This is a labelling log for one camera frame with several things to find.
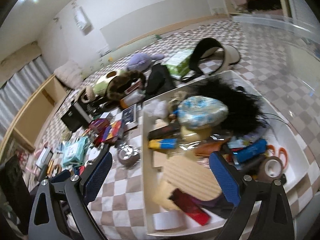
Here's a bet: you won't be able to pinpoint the black bar case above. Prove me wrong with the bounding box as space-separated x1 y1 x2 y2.
147 124 181 141

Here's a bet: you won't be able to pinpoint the blue cylinder case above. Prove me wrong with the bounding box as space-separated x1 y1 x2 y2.
234 138 268 163

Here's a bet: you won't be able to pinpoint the yellow blue tube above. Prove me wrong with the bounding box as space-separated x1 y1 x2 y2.
148 138 180 151

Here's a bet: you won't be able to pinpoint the white cotton ball bag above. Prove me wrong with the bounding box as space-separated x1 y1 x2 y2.
144 99 168 120

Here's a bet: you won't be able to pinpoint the beige rope knot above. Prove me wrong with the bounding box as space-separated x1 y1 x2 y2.
168 91 187 106

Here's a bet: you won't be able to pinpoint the purple plush toy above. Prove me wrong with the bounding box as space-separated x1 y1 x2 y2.
126 52 166 72

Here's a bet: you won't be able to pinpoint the leopard fur headband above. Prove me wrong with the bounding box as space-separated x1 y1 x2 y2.
106 70 147 101

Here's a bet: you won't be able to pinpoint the red blue yellow box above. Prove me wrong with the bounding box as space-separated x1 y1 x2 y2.
96 119 126 143

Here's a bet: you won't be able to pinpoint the clear plastic storage box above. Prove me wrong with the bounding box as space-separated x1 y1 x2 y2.
231 12 320 130

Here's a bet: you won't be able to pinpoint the green avocado plush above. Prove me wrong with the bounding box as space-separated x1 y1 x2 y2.
93 69 126 95

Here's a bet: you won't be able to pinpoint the long green pillow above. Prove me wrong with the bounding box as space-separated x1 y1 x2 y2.
79 33 163 78

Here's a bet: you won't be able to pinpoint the striped wooden oval board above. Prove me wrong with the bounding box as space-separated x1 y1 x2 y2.
162 154 222 201

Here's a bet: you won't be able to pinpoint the blue floral shower cap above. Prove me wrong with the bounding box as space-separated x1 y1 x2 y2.
178 97 230 130

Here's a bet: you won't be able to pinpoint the white pink handheld device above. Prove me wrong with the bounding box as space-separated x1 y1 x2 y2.
34 146 52 168

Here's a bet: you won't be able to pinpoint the black white sun visor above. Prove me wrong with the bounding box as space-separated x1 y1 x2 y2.
179 37 242 83

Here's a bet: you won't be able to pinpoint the dark framed card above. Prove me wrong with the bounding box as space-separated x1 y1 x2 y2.
121 104 138 128

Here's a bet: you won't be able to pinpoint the orange leather pouch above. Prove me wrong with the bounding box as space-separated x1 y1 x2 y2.
194 139 231 156

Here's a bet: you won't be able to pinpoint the orange white tube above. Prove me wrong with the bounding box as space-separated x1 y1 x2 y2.
119 89 146 108

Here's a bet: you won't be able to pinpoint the dark red pack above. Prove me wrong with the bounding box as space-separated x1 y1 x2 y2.
169 188 211 226

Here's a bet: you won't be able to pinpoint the white rectangular tray container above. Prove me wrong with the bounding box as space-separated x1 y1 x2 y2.
141 69 302 237

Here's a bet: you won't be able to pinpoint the brown tape roll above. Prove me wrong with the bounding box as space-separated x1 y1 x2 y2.
257 156 285 183

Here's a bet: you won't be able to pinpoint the beige curtain valance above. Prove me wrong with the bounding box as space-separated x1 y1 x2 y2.
0 42 42 68

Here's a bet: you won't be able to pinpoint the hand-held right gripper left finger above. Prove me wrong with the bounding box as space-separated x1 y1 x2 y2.
28 151 113 240

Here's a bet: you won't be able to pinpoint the black cloth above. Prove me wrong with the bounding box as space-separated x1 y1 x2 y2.
144 63 177 96

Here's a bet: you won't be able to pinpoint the wooden bedside shelf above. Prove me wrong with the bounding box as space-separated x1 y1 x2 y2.
4 73 73 153

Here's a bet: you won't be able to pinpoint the white louvre door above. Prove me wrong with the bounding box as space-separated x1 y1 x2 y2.
282 0 320 38

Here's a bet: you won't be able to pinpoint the brown bandage roll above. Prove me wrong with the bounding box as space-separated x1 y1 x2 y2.
117 144 141 170

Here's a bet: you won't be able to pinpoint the white round case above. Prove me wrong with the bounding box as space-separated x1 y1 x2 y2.
88 147 102 161

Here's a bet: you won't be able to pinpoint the yellow sponge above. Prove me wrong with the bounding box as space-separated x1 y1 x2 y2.
179 126 211 141

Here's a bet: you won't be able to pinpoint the green tissue pack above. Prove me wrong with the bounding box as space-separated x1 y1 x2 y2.
166 49 195 77

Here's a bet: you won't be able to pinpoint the black feather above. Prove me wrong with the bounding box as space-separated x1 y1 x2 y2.
192 78 288 137

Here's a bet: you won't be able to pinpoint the white hanging bag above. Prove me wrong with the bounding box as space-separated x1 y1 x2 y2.
72 4 91 31

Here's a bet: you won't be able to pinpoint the round wooden cat coaster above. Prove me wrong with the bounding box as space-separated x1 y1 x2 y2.
51 163 63 176

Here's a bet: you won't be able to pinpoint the beige fur headband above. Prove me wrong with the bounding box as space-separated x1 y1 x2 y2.
78 86 97 103

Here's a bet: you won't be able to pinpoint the white fluffy pillow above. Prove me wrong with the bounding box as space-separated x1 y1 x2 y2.
53 59 85 90

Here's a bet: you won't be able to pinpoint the square wooden block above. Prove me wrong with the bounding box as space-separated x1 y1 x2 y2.
152 151 166 168

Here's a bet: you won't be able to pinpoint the white wall panel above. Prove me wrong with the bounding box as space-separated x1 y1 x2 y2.
99 0 210 52

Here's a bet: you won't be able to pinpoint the grey curtain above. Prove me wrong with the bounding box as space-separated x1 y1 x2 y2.
0 54 51 136

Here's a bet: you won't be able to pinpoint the orange scissors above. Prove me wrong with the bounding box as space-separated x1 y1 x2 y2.
266 144 288 163

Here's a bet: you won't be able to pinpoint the black box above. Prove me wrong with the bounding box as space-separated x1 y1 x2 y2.
61 103 92 132

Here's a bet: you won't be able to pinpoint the teal wet wipes pack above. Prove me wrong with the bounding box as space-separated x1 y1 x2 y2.
62 137 88 166

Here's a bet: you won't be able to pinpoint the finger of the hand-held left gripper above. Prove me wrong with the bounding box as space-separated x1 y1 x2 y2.
49 169 73 184

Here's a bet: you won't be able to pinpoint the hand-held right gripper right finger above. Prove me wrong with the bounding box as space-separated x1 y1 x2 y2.
209 151 293 240

